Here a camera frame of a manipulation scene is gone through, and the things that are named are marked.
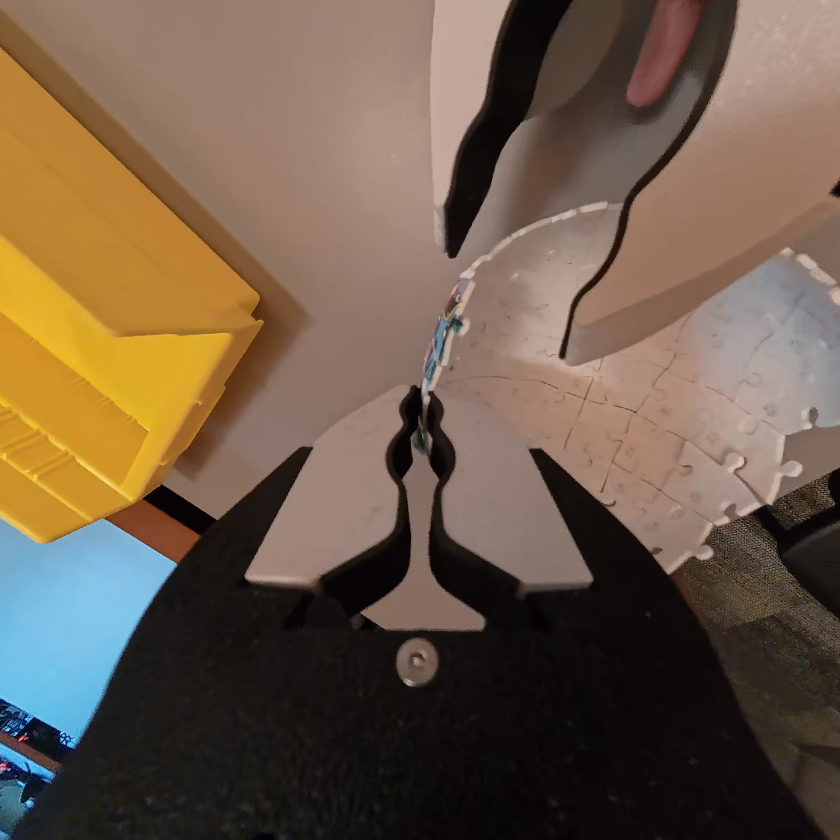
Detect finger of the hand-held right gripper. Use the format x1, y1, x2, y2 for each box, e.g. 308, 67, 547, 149
429, 0, 573, 258
559, 0, 840, 367

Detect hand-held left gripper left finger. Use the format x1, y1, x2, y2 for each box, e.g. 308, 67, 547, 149
245, 384, 421, 618

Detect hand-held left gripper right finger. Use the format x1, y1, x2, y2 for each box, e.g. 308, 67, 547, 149
427, 392, 595, 619

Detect white puzzle ball shell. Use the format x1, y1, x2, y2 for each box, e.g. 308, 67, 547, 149
412, 202, 840, 580

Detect person's right hand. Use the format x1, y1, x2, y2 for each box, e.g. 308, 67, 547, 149
625, 0, 713, 109

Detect light blue sheet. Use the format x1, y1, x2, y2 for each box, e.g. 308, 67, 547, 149
0, 518, 179, 749

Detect yellow plastic bin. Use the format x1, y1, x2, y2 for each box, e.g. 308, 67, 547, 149
0, 46, 265, 546

